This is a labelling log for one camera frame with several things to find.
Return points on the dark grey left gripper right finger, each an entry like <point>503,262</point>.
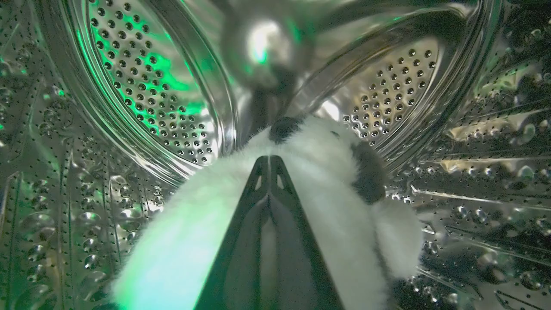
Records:
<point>297,254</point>

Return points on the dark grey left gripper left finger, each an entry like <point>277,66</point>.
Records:
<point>241,254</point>

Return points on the white and black plush toy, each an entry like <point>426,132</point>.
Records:
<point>331,206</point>

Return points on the stainless steel washing machine drum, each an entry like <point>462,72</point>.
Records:
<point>129,107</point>

